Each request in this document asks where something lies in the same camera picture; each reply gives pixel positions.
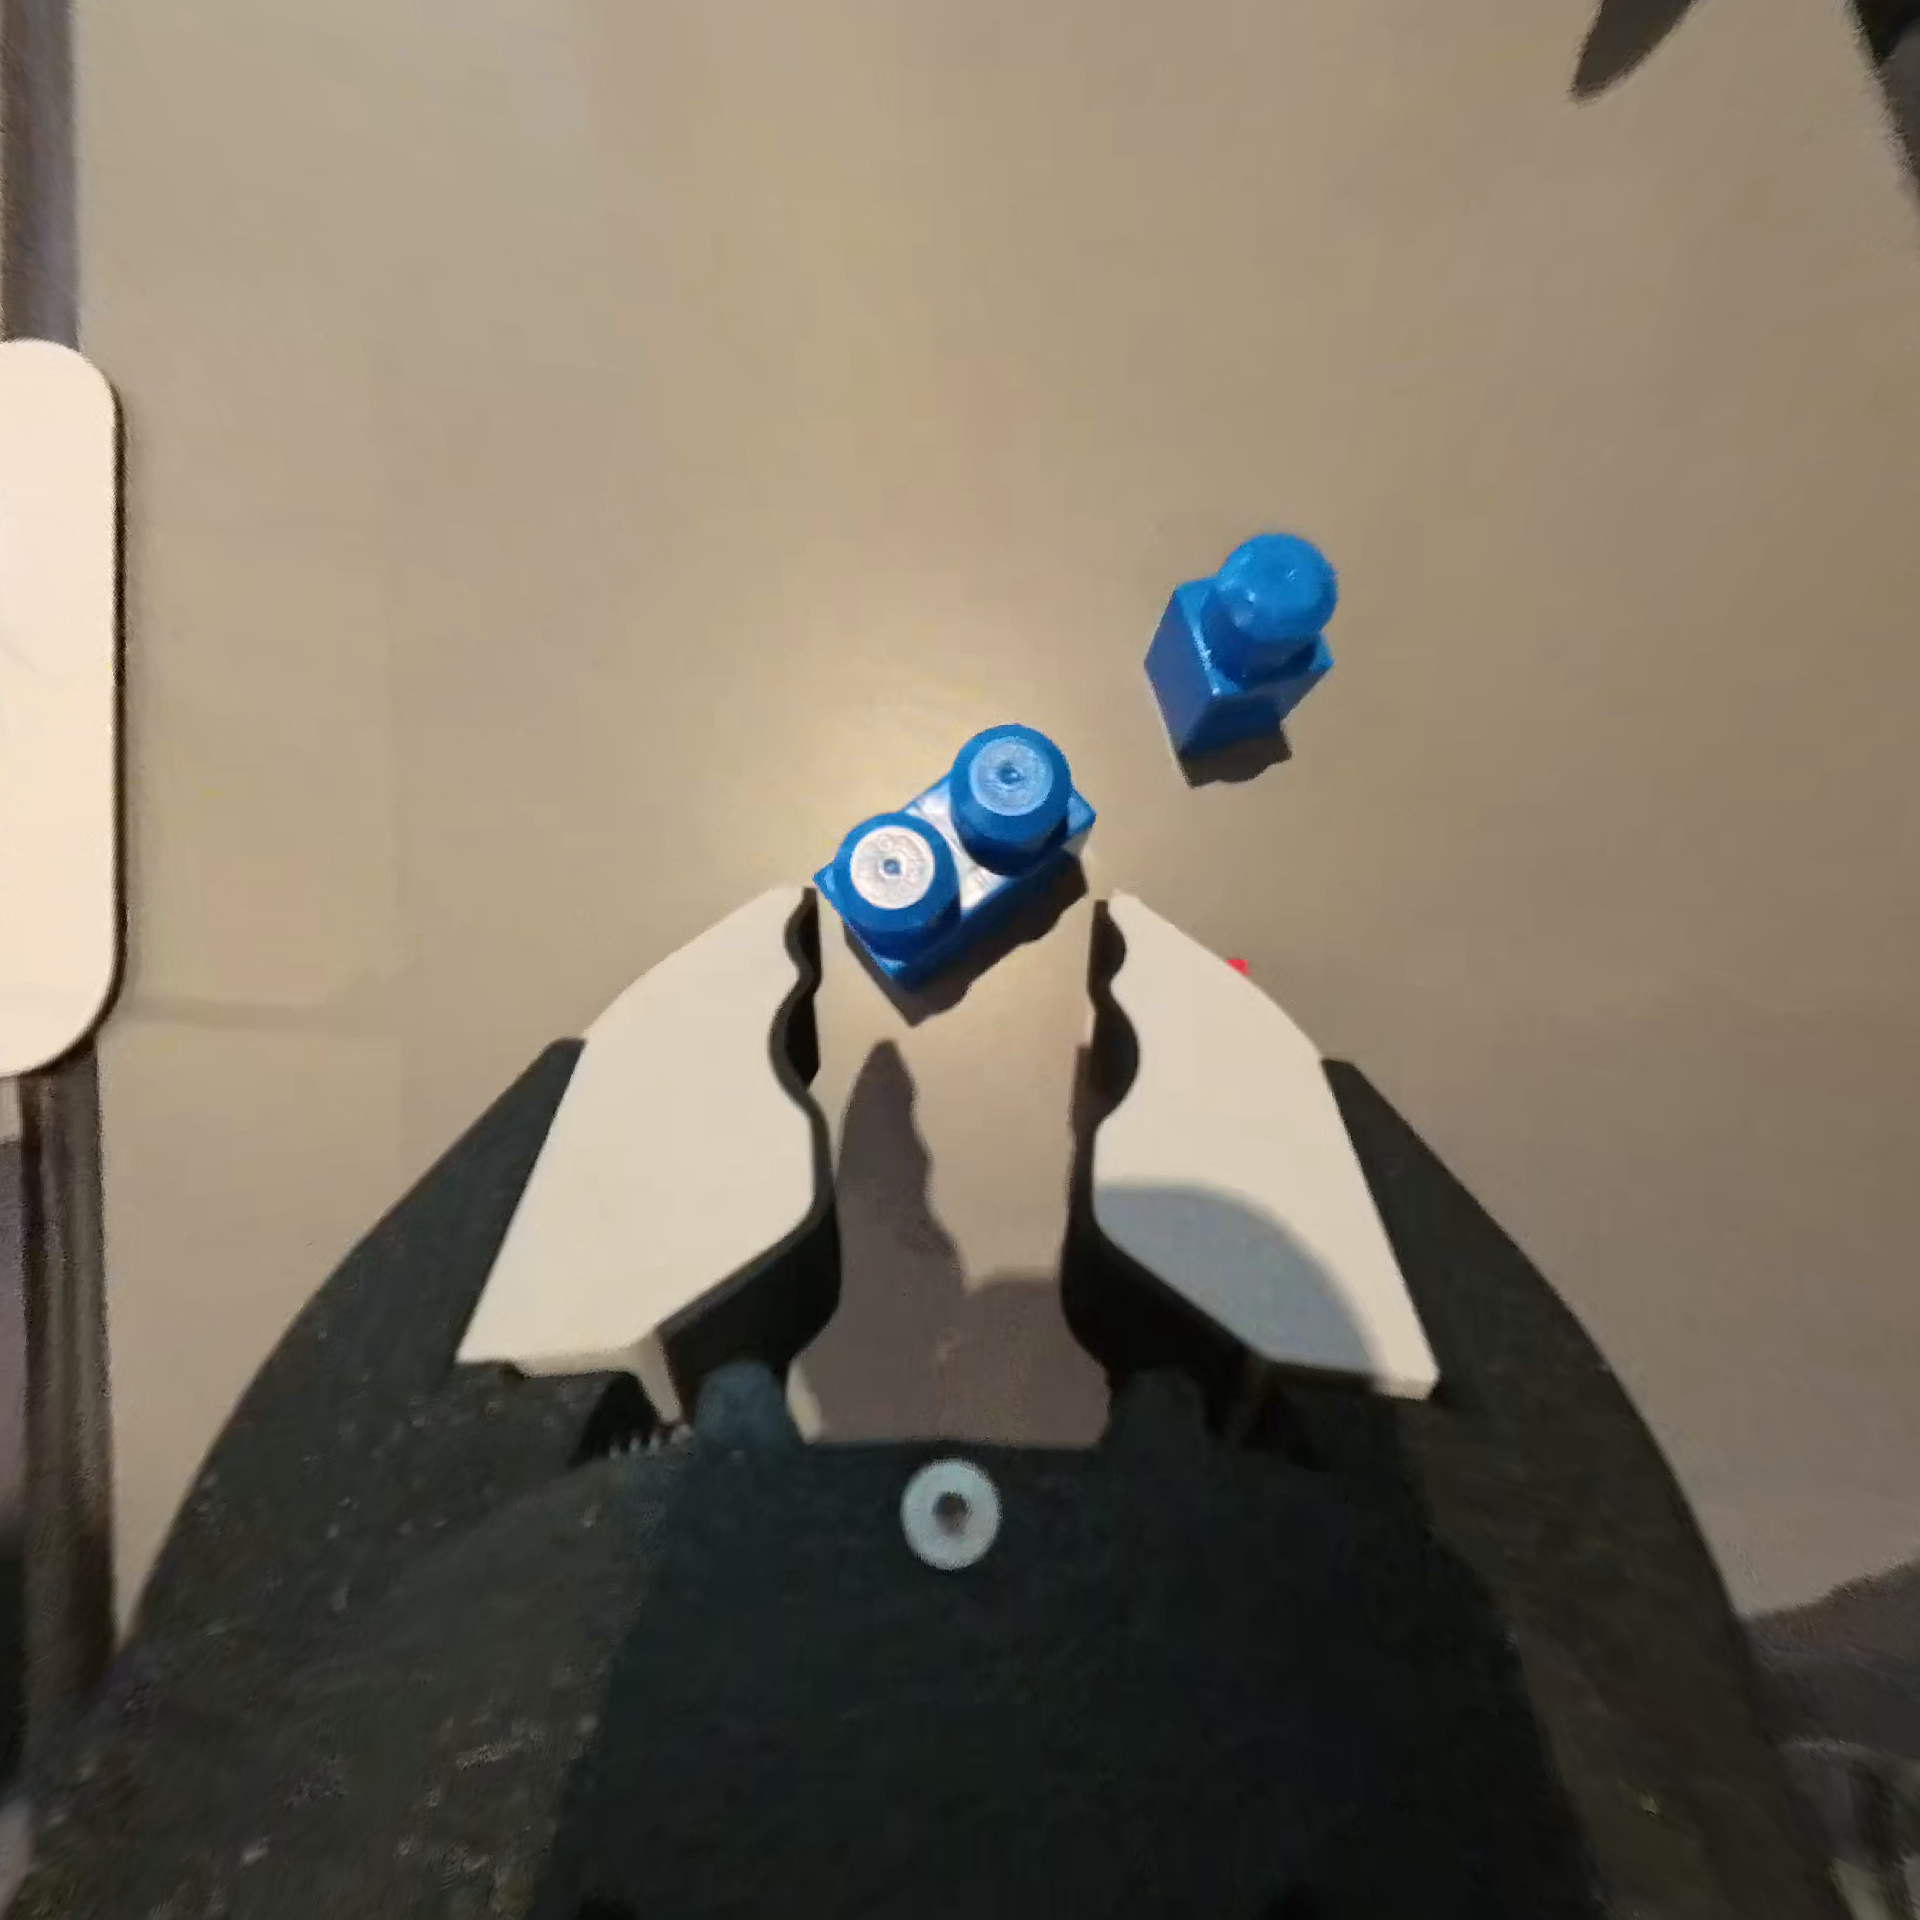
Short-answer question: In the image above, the blue two-stud block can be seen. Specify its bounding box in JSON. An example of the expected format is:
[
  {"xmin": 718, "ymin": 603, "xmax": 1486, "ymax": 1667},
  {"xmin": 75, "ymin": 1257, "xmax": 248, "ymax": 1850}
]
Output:
[{"xmin": 815, "ymin": 722, "xmax": 1097, "ymax": 989}]

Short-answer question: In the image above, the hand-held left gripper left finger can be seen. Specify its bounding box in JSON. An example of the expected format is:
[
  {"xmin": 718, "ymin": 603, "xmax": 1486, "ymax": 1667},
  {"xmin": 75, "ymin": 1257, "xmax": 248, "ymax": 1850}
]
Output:
[{"xmin": 454, "ymin": 882, "xmax": 839, "ymax": 1424}]

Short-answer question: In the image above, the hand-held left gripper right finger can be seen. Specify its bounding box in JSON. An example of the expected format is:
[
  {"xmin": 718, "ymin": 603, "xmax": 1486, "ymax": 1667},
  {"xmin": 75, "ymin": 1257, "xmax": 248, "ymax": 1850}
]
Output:
[{"xmin": 1060, "ymin": 893, "xmax": 1442, "ymax": 1400}]

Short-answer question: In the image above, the blue one-stud block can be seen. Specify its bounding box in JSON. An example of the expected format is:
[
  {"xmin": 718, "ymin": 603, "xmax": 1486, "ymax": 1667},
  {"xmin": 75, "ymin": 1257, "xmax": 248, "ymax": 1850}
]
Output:
[{"xmin": 1143, "ymin": 528, "xmax": 1340, "ymax": 764}]

